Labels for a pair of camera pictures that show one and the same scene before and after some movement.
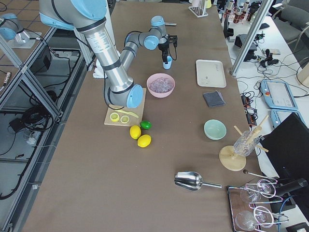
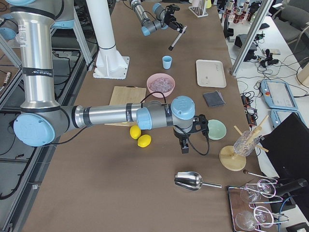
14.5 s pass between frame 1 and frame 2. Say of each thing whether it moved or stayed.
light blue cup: stayed
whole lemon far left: stayed
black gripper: moved
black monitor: stayed
